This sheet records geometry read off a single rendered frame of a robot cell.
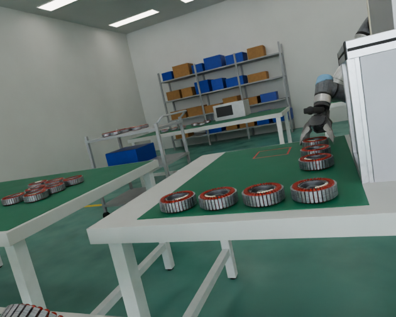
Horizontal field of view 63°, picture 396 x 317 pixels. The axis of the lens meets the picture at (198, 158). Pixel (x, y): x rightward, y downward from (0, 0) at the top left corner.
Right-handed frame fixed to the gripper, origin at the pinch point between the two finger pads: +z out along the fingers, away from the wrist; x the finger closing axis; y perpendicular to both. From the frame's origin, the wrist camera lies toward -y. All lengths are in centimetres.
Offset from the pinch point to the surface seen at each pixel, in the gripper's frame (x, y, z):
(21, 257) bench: 67, -79, 72
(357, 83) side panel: -36, -52, 9
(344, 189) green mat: -31, -43, 34
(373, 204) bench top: -40, -49, 39
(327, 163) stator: -19.4, -27.8, 20.6
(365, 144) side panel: -36, -43, 22
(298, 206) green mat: -25, -53, 42
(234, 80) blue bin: 396, 351, -347
